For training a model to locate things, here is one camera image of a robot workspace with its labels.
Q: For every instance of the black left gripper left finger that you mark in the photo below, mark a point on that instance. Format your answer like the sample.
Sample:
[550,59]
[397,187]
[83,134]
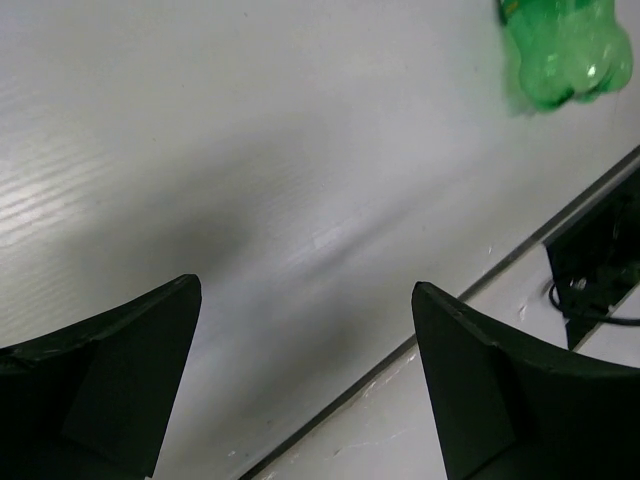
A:
[93,400]

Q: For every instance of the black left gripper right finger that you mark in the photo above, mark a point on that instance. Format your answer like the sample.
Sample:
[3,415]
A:
[508,405]

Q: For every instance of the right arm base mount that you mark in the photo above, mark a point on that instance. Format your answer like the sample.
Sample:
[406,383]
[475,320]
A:
[595,263]

